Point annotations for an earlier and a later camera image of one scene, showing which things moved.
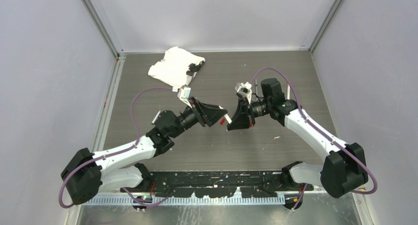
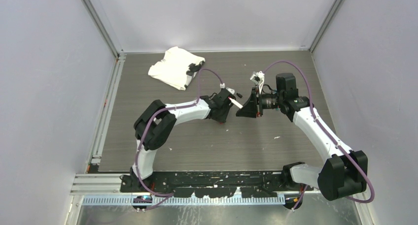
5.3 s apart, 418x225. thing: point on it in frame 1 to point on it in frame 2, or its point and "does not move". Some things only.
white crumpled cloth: [177, 68] does not move
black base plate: [218, 184] does not move
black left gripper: [208, 114] to [223, 119]
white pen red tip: [227, 118] to [235, 103]
